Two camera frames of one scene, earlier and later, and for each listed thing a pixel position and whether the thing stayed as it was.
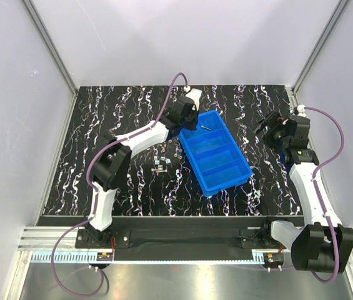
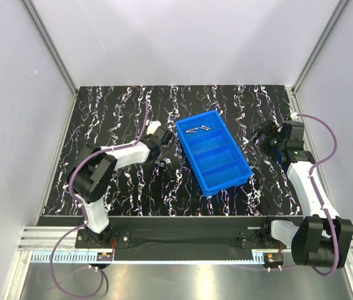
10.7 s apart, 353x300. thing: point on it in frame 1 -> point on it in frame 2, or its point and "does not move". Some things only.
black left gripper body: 187,113 -> 160,153
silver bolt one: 203,126 does not move
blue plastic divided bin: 214,155 does not move
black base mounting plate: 178,238 does not move
